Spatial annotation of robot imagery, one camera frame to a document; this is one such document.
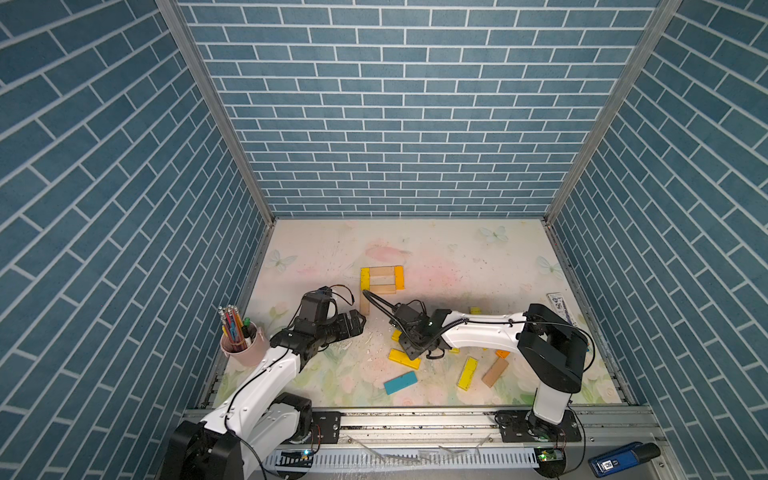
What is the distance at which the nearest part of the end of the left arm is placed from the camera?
60cm

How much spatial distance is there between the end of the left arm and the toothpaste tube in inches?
25.1

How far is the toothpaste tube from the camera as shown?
0.95 m
